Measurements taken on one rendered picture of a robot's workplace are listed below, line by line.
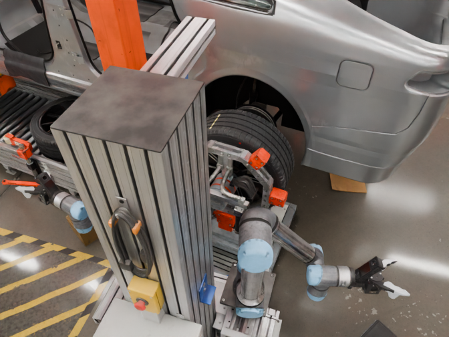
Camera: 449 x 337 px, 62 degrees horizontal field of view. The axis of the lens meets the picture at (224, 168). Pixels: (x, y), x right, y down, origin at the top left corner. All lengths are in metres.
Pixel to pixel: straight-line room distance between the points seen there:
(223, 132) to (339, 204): 1.58
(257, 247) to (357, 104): 1.16
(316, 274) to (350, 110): 1.03
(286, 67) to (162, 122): 1.42
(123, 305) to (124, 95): 0.82
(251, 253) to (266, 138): 0.98
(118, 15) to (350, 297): 2.29
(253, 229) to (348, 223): 2.02
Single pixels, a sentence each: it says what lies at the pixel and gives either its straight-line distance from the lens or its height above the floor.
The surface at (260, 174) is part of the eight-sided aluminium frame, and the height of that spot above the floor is 1.02.
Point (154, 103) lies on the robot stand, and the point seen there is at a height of 2.03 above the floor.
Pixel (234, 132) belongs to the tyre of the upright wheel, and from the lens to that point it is 2.05.
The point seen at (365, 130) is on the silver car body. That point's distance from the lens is 2.25.
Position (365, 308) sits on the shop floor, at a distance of 2.90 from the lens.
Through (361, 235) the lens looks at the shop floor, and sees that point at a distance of 3.21.
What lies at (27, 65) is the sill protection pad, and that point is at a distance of 3.49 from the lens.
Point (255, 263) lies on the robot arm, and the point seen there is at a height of 1.41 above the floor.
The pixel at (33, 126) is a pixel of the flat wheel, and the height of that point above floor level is 0.51.
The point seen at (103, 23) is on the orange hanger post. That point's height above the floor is 1.76.
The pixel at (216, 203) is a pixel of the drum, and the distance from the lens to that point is 2.13.
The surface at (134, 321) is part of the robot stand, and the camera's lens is 1.42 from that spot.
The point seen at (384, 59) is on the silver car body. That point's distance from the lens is 2.02.
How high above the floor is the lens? 2.52
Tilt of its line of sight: 46 degrees down
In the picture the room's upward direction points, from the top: straight up
